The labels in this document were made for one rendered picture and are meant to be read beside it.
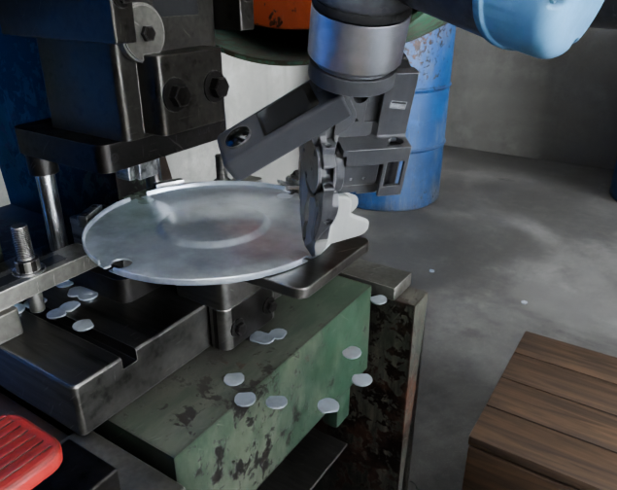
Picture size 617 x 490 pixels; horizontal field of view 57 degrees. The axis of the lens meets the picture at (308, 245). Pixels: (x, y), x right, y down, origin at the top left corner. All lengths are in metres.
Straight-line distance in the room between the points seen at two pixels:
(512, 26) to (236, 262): 0.35
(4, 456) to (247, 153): 0.28
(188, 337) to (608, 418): 0.77
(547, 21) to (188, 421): 0.47
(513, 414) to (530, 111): 2.98
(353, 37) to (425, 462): 1.19
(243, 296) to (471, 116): 3.45
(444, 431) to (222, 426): 1.02
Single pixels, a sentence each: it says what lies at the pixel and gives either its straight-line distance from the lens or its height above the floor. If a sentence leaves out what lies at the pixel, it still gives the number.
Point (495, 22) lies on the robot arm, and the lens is 0.37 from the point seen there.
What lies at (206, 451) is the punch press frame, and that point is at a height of 0.62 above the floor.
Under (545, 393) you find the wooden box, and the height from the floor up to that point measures 0.35.
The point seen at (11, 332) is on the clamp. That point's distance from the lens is 0.67.
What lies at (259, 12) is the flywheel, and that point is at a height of 0.99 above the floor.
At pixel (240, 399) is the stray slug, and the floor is 0.65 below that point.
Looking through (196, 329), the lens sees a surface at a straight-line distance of 0.67.
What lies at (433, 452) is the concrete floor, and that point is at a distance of 1.51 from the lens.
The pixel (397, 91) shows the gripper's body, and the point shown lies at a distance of 0.49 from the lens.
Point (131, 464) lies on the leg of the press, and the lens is 0.58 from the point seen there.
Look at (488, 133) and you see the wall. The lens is 4.01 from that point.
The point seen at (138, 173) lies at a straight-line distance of 0.73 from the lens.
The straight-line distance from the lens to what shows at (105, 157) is 0.63.
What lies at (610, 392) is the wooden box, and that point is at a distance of 1.23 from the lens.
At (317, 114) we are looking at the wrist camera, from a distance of 0.47.
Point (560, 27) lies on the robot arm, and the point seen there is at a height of 1.02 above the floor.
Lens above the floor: 1.04
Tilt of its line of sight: 25 degrees down
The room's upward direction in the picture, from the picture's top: straight up
